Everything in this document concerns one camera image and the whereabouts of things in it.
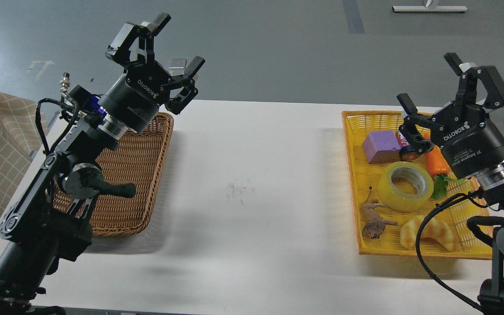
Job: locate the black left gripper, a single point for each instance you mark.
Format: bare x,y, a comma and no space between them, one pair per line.
135,98

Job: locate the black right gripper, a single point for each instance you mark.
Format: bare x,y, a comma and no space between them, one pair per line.
470,142

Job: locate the yellow tape roll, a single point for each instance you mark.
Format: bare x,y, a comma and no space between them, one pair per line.
404,187

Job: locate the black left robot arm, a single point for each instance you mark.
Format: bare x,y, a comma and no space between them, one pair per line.
51,220

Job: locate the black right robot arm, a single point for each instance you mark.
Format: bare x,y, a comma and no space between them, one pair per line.
489,230

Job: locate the orange toy carrot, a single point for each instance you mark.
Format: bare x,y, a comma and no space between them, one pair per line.
436,164

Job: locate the small red can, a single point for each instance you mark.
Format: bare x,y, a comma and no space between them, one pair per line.
406,152

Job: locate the purple block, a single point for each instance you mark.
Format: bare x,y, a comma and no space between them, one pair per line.
381,147

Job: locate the brown wicker basket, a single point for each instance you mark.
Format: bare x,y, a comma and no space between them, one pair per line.
139,160

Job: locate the yellow plastic basket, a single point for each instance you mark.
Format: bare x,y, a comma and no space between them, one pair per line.
364,178

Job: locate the white stand base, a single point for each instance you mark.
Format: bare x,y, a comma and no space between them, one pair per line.
430,6

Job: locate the toy croissant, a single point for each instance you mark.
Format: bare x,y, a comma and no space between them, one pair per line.
434,229

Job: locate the brown toy animal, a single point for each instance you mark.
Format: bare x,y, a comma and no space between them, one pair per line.
375,224

